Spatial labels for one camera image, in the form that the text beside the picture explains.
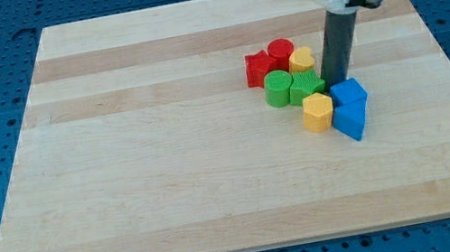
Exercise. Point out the yellow heart block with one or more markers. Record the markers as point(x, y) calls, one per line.
point(301, 59)

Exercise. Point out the green star block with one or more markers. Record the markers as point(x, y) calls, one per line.
point(304, 84)

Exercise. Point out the blue cube block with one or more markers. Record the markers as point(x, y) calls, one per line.
point(347, 92)

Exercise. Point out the yellow hexagon block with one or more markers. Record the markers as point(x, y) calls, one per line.
point(318, 112)

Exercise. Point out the red cylinder block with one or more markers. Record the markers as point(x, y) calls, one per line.
point(281, 50)

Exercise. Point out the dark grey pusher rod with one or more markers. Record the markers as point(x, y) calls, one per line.
point(337, 45)

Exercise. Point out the red star block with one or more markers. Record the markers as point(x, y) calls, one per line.
point(257, 67)

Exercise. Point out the wooden board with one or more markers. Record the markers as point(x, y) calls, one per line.
point(141, 134)

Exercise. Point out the green cylinder block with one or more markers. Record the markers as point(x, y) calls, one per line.
point(277, 86)

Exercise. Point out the blue triangle block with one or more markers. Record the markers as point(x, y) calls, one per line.
point(350, 118)

